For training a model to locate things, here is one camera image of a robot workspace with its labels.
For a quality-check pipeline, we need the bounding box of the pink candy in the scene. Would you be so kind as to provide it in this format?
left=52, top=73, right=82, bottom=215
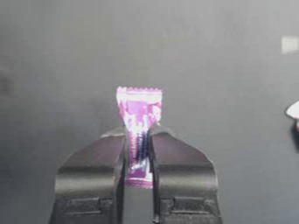
left=116, top=86, right=164, bottom=189

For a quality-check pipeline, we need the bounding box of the black and white candy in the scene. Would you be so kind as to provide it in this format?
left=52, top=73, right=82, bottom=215
left=284, top=100, right=299, bottom=153

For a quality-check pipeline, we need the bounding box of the small white square patch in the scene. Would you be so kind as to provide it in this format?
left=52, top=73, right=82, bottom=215
left=281, top=35, right=299, bottom=55

